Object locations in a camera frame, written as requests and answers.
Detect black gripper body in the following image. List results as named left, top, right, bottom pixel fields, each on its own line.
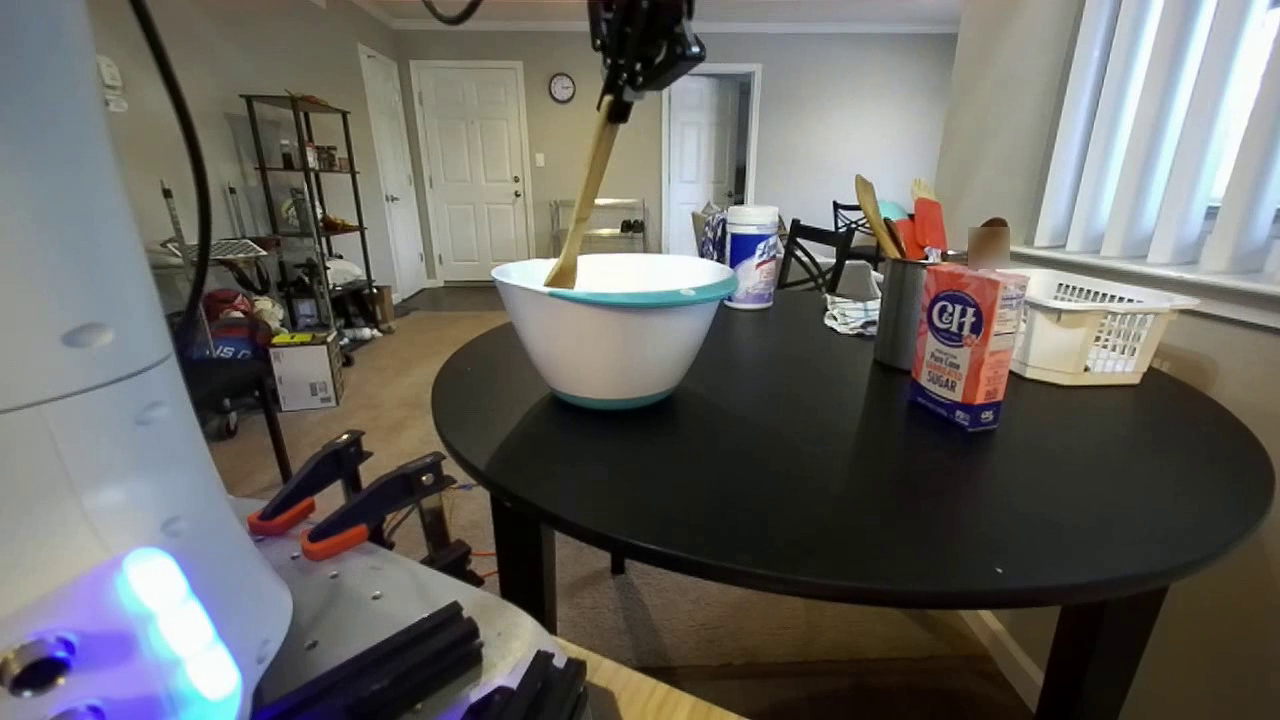
left=583, top=0, right=713, bottom=98

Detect wooden stirring spoon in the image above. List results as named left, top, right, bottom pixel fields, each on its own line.
left=542, top=91, right=633, bottom=291

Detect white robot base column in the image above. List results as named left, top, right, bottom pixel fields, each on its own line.
left=0, top=0, right=296, bottom=720

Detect white teal-rimmed mixing bowl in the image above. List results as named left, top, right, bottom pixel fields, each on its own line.
left=490, top=252, right=737, bottom=413

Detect round-headed wooden spoon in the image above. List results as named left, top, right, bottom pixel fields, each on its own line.
left=966, top=213, right=1011, bottom=271

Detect white open interior door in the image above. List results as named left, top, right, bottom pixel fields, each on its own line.
left=660, top=66, right=766, bottom=257

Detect white panel front door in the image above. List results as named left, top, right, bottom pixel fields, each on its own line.
left=410, top=56, right=538, bottom=284

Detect white blue wipes canister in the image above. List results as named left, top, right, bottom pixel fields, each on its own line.
left=720, top=202, right=787, bottom=314

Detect white closet door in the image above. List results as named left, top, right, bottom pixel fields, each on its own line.
left=357, top=44, right=433, bottom=304

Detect black metal dining chair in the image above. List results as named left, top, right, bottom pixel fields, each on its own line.
left=776, top=195, right=884, bottom=297

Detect wooden spatula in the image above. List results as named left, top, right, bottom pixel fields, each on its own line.
left=853, top=172, right=908, bottom=268

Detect crumpled white cloth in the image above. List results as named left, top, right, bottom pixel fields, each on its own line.
left=821, top=289, right=884, bottom=340

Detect black metal shelf rack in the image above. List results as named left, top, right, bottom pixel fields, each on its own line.
left=241, top=91, right=385, bottom=333

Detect red spatula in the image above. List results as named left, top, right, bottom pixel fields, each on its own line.
left=889, top=195, right=952, bottom=266

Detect metal utensil cup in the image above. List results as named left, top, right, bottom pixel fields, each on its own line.
left=872, top=257, right=938, bottom=378

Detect round black table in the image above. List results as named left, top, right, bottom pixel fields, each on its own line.
left=427, top=284, right=1278, bottom=720

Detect cardboard box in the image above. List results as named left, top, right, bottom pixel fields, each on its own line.
left=267, top=333, right=345, bottom=416

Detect pink sugar box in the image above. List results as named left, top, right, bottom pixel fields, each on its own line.
left=908, top=257, right=1034, bottom=435

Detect white plastic basket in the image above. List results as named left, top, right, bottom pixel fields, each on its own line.
left=1008, top=266, right=1205, bottom=392

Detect white vertical window blinds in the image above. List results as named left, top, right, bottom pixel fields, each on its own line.
left=1003, top=0, right=1280, bottom=291

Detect grey metal mounting plate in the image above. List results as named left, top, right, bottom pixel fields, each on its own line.
left=246, top=498, right=563, bottom=720

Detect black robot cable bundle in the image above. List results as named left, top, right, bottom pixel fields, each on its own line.
left=125, top=0, right=490, bottom=354

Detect black clamp orange handles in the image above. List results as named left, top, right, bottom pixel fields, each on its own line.
left=296, top=447, right=467, bottom=572
left=246, top=427, right=377, bottom=539

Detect black plastic bracket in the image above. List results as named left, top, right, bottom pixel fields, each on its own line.
left=466, top=648, right=591, bottom=720
left=253, top=595, right=490, bottom=720

